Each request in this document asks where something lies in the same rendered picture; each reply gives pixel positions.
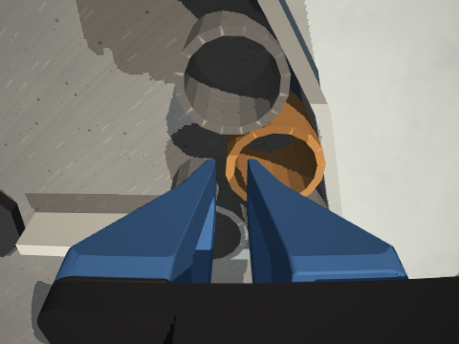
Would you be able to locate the grey metal ring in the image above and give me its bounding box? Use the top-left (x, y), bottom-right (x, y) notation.
top-left (174, 5), bottom-right (291, 135)
top-left (306, 184), bottom-right (327, 208)
top-left (171, 155), bottom-right (249, 264)

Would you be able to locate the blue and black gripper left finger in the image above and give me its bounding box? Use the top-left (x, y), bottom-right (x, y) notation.
top-left (54, 160), bottom-right (216, 283)

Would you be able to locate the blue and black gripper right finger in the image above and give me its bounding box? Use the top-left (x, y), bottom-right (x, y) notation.
top-left (247, 159), bottom-right (408, 283)

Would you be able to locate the bronze bushing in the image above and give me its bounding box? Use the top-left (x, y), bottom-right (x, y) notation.
top-left (226, 91), bottom-right (326, 201)

